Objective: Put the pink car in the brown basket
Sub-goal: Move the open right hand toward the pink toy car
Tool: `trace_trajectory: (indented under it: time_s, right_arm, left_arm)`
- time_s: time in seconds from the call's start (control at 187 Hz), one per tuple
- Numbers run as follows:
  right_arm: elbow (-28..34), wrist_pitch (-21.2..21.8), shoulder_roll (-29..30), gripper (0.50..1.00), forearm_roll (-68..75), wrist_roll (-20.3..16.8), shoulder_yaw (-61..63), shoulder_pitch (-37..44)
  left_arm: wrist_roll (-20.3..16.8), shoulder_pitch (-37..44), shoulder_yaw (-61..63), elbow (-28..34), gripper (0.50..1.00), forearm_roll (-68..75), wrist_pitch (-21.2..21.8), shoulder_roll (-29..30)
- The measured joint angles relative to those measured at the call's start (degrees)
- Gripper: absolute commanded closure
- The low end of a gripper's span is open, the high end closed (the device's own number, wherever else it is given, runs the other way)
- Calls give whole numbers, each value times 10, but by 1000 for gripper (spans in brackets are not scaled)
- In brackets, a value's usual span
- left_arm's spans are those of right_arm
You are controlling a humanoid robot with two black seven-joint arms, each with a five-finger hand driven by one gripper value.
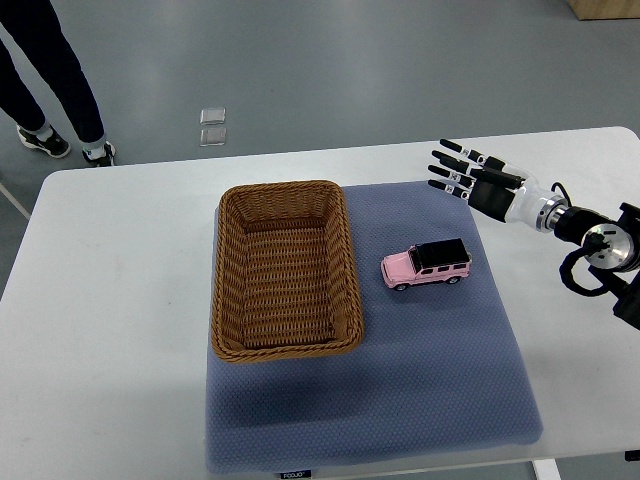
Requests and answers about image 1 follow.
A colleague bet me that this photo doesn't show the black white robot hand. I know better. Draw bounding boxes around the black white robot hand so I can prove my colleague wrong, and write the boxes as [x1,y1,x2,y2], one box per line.
[427,139,554,231]

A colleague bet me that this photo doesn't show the pink toy car black roof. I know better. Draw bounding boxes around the pink toy car black roof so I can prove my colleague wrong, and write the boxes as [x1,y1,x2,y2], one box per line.
[380,238,473,291]

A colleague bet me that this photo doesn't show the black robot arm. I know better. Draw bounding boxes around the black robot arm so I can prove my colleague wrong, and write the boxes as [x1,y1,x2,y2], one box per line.
[428,139,639,328]

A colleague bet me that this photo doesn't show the brown wicker basket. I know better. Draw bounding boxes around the brown wicker basket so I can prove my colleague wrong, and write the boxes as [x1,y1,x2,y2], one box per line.
[210,180,364,363]

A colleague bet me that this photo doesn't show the wooden box corner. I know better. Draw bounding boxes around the wooden box corner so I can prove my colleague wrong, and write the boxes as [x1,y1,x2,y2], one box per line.
[567,0,640,21]

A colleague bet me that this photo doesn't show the blue grey padded mat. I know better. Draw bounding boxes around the blue grey padded mat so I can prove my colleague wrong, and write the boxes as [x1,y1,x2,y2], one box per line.
[206,182,543,475]

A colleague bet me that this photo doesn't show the upper clear floor tile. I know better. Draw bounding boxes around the upper clear floor tile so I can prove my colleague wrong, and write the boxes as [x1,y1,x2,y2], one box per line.
[200,107,226,125]

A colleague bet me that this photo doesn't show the white table leg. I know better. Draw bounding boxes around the white table leg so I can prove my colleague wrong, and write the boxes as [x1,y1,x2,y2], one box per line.
[532,459,561,480]

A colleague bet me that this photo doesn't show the right dark sneaker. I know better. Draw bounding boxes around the right dark sneaker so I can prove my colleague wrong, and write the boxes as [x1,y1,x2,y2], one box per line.
[82,141,116,167]

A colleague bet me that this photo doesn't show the dark sneaker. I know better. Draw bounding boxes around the dark sneaker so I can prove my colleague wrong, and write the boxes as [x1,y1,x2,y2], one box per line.
[16,126,71,159]
[82,141,116,167]

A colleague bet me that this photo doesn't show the left dark sneaker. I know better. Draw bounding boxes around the left dark sneaker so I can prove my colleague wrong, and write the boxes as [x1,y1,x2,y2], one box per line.
[16,126,71,159]

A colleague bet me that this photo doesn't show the person legs dark trousers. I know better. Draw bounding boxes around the person legs dark trousers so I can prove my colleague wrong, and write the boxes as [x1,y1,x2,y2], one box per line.
[1,1,106,150]

